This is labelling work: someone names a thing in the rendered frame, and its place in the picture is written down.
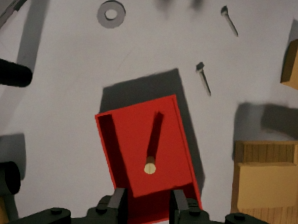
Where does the black mallet with wooden handle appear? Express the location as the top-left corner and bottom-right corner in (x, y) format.
(0, 161), (21, 224)

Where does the grey flat washer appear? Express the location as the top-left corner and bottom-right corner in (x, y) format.
(97, 1), (125, 29)

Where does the light wooden dowel pin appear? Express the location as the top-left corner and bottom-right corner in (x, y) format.
(144, 156), (156, 174)

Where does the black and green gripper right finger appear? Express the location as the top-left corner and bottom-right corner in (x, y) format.
(169, 190), (269, 224)

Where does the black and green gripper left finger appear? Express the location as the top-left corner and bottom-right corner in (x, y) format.
(6, 188), (128, 224)

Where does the red open tray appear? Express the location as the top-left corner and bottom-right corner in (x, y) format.
(94, 94), (203, 224)

